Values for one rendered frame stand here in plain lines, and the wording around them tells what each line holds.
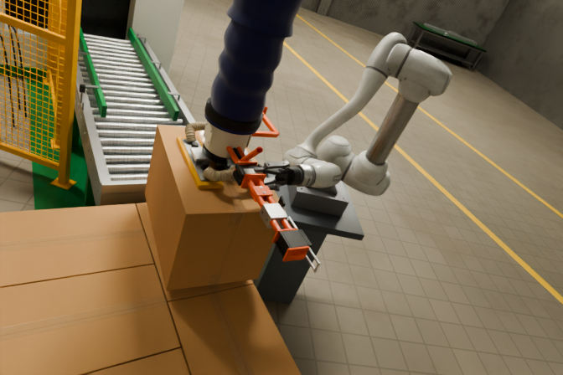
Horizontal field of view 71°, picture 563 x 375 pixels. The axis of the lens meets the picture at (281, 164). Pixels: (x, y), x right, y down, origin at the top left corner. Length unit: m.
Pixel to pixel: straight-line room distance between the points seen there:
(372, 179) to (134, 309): 1.17
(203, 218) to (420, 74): 0.98
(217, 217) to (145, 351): 0.53
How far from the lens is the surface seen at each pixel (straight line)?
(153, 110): 3.00
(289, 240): 1.18
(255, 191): 1.34
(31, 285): 1.76
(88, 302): 1.70
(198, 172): 1.56
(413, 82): 1.66
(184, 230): 1.44
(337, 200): 2.06
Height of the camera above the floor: 1.91
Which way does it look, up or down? 30 degrees down
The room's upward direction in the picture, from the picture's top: 22 degrees clockwise
